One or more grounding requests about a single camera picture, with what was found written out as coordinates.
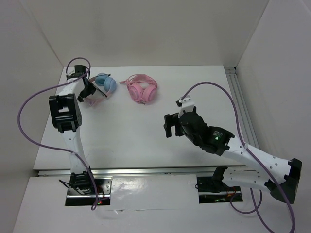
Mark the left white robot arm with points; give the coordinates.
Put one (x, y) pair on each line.
(67, 119)

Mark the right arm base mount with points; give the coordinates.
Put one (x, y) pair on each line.
(212, 191)

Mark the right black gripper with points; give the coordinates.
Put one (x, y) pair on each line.
(170, 120)

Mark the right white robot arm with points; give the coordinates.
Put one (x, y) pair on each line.
(279, 177)

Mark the blue pink cat-ear headphones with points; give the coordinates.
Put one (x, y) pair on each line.
(105, 85)

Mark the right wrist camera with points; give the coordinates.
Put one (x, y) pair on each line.
(185, 104)

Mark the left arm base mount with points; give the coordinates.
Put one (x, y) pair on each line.
(86, 197)

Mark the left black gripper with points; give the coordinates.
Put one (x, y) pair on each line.
(91, 89)

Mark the aluminium front rail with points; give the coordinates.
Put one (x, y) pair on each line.
(140, 171)

